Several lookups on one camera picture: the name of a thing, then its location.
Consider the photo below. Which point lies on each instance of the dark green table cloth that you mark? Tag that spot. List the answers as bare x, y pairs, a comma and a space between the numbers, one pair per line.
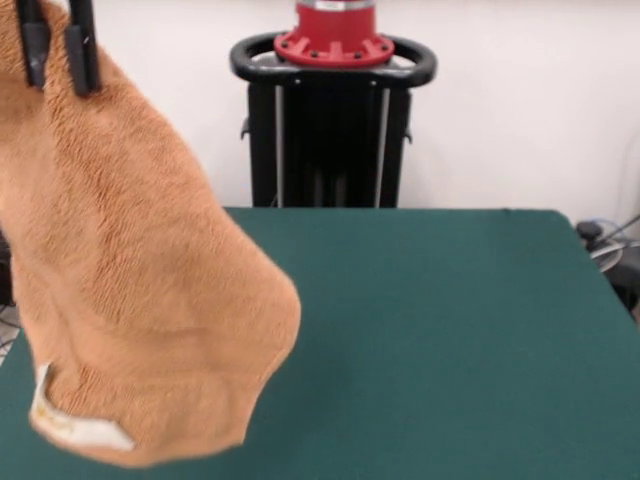
450, 350

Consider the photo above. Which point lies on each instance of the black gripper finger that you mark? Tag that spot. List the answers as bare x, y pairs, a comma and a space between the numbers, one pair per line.
82, 55
34, 50

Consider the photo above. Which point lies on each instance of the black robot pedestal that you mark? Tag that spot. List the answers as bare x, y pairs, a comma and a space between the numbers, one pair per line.
330, 150

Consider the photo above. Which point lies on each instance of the orange terry towel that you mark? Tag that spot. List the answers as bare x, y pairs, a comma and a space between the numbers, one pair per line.
140, 250

